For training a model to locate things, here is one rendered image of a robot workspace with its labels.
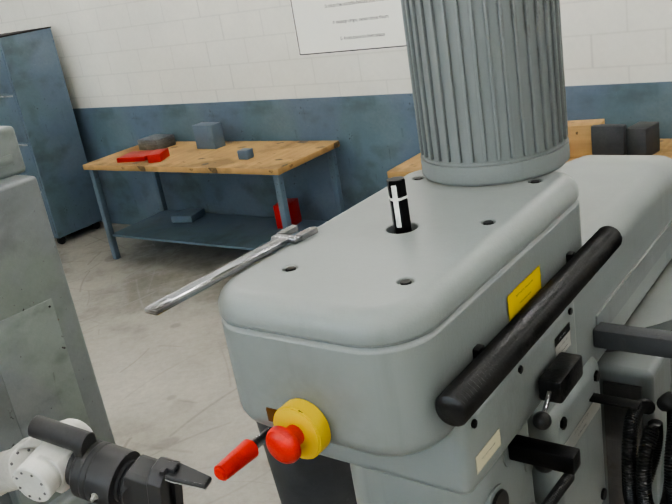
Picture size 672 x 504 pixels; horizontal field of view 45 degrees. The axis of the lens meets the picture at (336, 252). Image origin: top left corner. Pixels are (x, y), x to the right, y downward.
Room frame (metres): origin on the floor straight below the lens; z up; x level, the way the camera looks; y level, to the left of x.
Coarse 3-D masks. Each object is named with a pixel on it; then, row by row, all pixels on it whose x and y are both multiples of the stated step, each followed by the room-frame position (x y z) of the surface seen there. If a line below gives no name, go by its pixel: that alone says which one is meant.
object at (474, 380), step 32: (576, 256) 0.91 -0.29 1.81; (608, 256) 0.94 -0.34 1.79; (544, 288) 0.83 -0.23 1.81; (576, 288) 0.85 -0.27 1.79; (512, 320) 0.78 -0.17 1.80; (544, 320) 0.78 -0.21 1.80; (480, 352) 0.72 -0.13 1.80; (512, 352) 0.72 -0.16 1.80; (480, 384) 0.66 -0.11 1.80; (448, 416) 0.64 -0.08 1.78
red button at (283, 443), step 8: (272, 432) 0.68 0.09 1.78; (280, 432) 0.68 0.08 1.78; (288, 432) 0.68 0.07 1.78; (296, 432) 0.69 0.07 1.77; (272, 440) 0.68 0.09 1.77; (280, 440) 0.67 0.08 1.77; (288, 440) 0.67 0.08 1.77; (296, 440) 0.67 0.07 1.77; (272, 448) 0.68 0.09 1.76; (280, 448) 0.67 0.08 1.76; (288, 448) 0.67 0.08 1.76; (296, 448) 0.67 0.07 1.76; (280, 456) 0.67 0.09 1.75; (288, 456) 0.67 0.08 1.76; (296, 456) 0.67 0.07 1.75
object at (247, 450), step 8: (264, 432) 0.80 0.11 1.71; (248, 440) 0.78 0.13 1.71; (256, 440) 0.79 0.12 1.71; (264, 440) 0.79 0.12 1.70; (240, 448) 0.77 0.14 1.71; (248, 448) 0.77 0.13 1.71; (256, 448) 0.77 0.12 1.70; (232, 456) 0.76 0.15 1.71; (240, 456) 0.76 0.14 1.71; (248, 456) 0.76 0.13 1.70; (256, 456) 0.77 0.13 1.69; (224, 464) 0.74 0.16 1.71; (232, 464) 0.75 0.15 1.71; (240, 464) 0.75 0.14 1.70; (216, 472) 0.74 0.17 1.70; (224, 472) 0.74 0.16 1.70; (232, 472) 0.74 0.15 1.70; (224, 480) 0.74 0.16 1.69
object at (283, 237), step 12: (288, 228) 0.93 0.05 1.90; (312, 228) 0.92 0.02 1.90; (276, 240) 0.90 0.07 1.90; (288, 240) 0.90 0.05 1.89; (300, 240) 0.90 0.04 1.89; (252, 252) 0.86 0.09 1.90; (264, 252) 0.86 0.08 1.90; (228, 264) 0.84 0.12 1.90; (240, 264) 0.84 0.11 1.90; (204, 276) 0.82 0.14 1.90; (216, 276) 0.81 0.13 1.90; (228, 276) 0.82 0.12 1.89; (192, 288) 0.79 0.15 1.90; (204, 288) 0.79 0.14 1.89; (168, 300) 0.76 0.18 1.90; (180, 300) 0.77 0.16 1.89; (156, 312) 0.74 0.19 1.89
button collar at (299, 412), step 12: (288, 408) 0.70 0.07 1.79; (300, 408) 0.70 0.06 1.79; (312, 408) 0.70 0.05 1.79; (276, 420) 0.71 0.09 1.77; (288, 420) 0.70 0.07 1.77; (300, 420) 0.69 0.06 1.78; (312, 420) 0.69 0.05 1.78; (324, 420) 0.69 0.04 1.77; (312, 432) 0.68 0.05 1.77; (324, 432) 0.69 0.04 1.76; (312, 444) 0.68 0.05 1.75; (324, 444) 0.69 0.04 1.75; (300, 456) 0.70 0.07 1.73; (312, 456) 0.69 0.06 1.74
